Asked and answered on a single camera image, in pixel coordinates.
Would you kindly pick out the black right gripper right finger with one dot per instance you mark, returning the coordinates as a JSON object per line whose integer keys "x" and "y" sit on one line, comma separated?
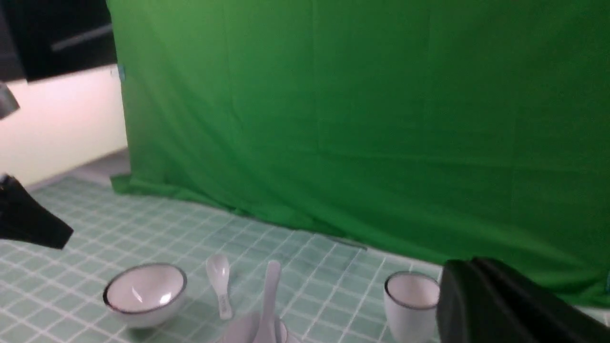
{"x": 484, "y": 300}

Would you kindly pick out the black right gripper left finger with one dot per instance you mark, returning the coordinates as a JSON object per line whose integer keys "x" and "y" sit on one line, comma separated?
{"x": 23, "y": 219}

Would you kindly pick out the plain white ceramic spoon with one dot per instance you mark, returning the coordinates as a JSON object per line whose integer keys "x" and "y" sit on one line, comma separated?
{"x": 262, "y": 326}

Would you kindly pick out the white cup black rim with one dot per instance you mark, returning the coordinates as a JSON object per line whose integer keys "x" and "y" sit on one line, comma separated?
{"x": 410, "y": 302}

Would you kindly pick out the white bowl black rim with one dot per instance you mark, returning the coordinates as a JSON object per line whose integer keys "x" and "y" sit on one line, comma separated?
{"x": 146, "y": 295}

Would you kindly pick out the green checkered tablecloth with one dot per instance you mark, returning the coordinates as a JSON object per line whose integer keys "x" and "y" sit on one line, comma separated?
{"x": 329, "y": 292}

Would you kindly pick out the green backdrop cloth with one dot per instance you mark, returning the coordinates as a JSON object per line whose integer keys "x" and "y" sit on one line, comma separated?
{"x": 434, "y": 129}

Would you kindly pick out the dark cabinet in background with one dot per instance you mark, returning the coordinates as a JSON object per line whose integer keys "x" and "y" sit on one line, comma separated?
{"x": 42, "y": 39}

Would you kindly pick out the white spoon patterned handle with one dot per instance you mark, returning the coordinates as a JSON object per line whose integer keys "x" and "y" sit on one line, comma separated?
{"x": 218, "y": 272}

